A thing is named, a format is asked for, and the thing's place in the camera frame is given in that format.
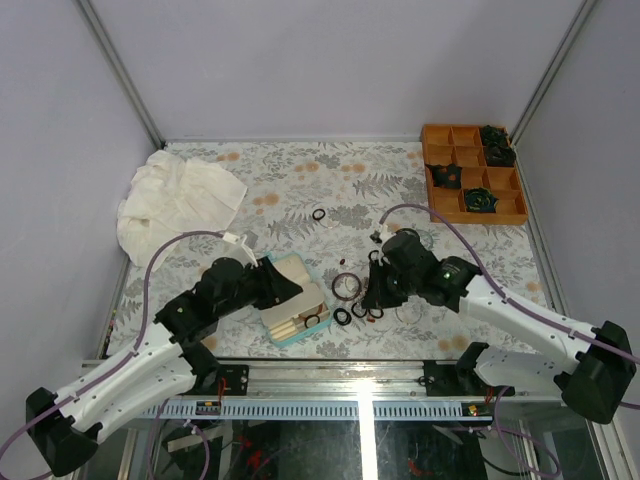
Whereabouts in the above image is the teal jewelry box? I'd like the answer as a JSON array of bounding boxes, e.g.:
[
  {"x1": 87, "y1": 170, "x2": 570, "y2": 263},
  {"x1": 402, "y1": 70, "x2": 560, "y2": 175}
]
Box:
[{"x1": 260, "y1": 253, "x2": 330, "y2": 347}]

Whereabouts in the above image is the thin wire hoop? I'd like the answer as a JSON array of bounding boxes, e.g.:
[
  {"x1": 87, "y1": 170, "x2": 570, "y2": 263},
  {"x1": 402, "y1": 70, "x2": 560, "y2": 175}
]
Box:
[{"x1": 319, "y1": 215, "x2": 343, "y2": 230}]

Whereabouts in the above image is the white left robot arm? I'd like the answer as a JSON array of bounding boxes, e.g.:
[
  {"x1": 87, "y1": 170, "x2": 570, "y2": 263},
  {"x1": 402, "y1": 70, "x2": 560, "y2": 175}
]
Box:
[{"x1": 26, "y1": 257, "x2": 303, "y2": 477}]

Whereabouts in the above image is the green jade bangle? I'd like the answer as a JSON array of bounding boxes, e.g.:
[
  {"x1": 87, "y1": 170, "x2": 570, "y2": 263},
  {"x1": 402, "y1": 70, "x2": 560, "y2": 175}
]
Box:
[{"x1": 418, "y1": 230, "x2": 434, "y2": 250}]

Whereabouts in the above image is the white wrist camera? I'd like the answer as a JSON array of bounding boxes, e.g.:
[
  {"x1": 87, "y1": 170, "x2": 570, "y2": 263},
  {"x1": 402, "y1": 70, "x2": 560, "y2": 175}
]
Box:
[
  {"x1": 370, "y1": 224, "x2": 395, "y2": 245},
  {"x1": 222, "y1": 231, "x2": 258, "y2": 266}
]

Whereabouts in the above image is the black hair tie double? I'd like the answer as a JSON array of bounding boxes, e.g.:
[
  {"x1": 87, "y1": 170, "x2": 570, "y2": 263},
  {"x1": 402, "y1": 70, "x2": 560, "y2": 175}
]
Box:
[{"x1": 304, "y1": 314, "x2": 320, "y2": 329}]

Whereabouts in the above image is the thin silver bangle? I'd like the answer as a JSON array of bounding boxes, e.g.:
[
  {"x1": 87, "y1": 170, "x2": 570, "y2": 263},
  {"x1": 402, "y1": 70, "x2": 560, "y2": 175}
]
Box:
[{"x1": 394, "y1": 302, "x2": 424, "y2": 326}]

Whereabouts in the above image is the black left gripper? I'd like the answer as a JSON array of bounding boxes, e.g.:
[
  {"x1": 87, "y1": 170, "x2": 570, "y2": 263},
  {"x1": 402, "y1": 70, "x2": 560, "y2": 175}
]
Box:
[{"x1": 218, "y1": 258, "x2": 305, "y2": 321}]

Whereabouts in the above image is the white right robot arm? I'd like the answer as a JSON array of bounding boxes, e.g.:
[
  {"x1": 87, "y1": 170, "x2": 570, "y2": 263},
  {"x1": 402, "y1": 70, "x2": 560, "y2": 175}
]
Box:
[{"x1": 362, "y1": 229, "x2": 637, "y2": 424}]

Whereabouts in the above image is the black scrunchie top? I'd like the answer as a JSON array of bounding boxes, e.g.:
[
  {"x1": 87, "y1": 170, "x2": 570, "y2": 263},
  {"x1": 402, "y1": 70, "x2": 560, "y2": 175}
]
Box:
[{"x1": 479, "y1": 125, "x2": 510, "y2": 148}]

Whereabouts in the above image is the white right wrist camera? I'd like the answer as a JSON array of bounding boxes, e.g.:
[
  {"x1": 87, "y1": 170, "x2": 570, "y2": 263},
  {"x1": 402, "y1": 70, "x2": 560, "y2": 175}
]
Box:
[{"x1": 370, "y1": 224, "x2": 395, "y2": 245}]

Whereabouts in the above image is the white crumpled cloth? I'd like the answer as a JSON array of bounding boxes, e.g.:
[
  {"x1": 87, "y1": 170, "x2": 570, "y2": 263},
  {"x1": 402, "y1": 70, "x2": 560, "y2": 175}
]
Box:
[{"x1": 116, "y1": 150, "x2": 248, "y2": 268}]

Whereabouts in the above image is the aluminium rail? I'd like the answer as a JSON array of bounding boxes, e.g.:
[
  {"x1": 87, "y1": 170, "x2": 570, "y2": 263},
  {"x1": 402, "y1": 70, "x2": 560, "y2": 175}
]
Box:
[{"x1": 74, "y1": 357, "x2": 614, "y2": 401}]

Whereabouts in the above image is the orange red bangle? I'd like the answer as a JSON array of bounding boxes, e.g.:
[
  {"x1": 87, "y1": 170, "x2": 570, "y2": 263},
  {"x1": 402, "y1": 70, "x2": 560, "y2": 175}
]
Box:
[{"x1": 299, "y1": 309, "x2": 322, "y2": 326}]

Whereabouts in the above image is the dark purple bangle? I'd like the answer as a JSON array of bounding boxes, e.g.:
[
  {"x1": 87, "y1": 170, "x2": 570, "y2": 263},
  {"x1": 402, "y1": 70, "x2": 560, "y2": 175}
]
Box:
[{"x1": 331, "y1": 272, "x2": 362, "y2": 302}]

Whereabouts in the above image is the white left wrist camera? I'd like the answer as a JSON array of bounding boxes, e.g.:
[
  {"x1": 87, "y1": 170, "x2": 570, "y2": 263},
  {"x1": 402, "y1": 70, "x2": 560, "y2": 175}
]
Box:
[{"x1": 222, "y1": 231, "x2": 258, "y2": 266}]

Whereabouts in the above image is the black green scrunchie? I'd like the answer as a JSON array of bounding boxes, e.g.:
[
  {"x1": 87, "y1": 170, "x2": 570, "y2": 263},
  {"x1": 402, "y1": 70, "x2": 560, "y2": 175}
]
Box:
[{"x1": 463, "y1": 187, "x2": 499, "y2": 214}]

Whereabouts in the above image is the black orange scrunchie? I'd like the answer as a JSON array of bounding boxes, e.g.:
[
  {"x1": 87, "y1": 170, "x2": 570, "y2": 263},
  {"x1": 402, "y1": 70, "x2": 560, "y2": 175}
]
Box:
[{"x1": 426, "y1": 163, "x2": 462, "y2": 190}]

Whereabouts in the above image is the floral table mat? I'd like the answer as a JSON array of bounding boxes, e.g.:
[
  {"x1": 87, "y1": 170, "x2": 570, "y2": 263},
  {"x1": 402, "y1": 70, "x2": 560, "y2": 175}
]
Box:
[{"x1": 108, "y1": 142, "x2": 545, "y2": 359}]

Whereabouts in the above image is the wooden compartment tray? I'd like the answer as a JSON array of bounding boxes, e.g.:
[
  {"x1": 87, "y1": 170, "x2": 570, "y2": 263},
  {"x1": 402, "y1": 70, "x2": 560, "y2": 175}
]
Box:
[{"x1": 421, "y1": 124, "x2": 528, "y2": 225}]

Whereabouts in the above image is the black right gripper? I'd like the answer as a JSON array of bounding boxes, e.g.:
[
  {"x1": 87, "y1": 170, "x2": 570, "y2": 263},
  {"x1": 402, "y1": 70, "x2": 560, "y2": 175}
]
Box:
[{"x1": 361, "y1": 259, "x2": 420, "y2": 309}]

